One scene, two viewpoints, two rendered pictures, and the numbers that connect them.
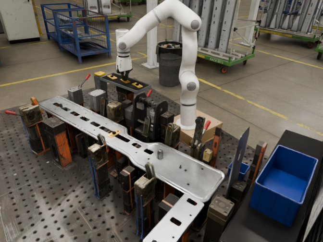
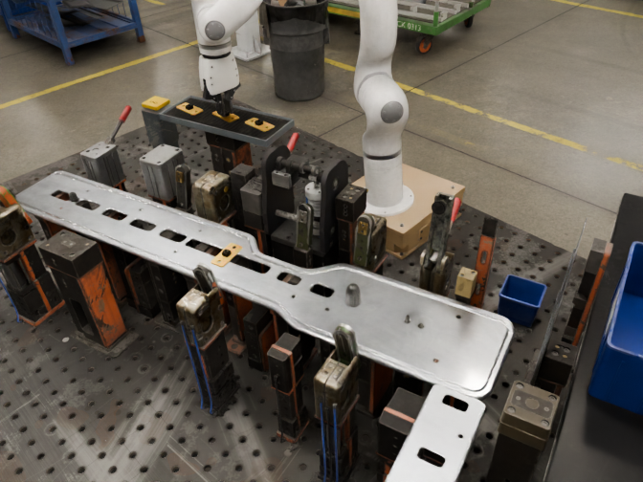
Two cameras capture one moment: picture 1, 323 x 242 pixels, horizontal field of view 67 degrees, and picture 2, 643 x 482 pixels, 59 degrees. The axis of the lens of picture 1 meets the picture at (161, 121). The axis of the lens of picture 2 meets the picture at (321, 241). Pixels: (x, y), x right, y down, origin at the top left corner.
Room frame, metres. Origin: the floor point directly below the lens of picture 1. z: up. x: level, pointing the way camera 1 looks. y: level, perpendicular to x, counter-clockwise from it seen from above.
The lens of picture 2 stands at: (0.11, 0.14, 1.87)
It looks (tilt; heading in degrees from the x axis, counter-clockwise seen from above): 39 degrees down; 355
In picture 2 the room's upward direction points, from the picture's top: 3 degrees counter-clockwise
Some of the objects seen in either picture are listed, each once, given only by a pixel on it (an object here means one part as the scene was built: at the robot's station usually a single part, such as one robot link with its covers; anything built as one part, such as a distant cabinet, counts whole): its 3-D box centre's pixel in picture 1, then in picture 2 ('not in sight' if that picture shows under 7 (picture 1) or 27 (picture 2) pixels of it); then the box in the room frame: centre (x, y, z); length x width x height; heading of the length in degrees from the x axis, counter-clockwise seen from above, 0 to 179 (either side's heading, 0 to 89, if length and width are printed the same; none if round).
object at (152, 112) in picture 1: (149, 132); (307, 237); (1.29, 0.07, 0.94); 0.18 x 0.13 x 0.49; 54
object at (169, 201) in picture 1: (168, 222); (400, 451); (0.71, -0.05, 0.84); 0.11 x 0.10 x 0.28; 144
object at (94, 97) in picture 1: (100, 118); (176, 214); (1.52, 0.44, 0.90); 0.13 x 0.10 x 0.41; 144
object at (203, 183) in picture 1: (111, 133); (218, 255); (1.19, 0.30, 1.00); 1.38 x 0.22 x 0.02; 54
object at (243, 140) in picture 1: (236, 165); (556, 309); (0.74, -0.30, 1.17); 0.12 x 0.01 x 0.34; 144
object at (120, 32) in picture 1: (122, 40); (210, 14); (1.60, 0.26, 1.44); 0.09 x 0.08 x 0.13; 7
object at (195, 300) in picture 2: (100, 170); (210, 349); (1.01, 0.33, 0.87); 0.12 x 0.09 x 0.35; 144
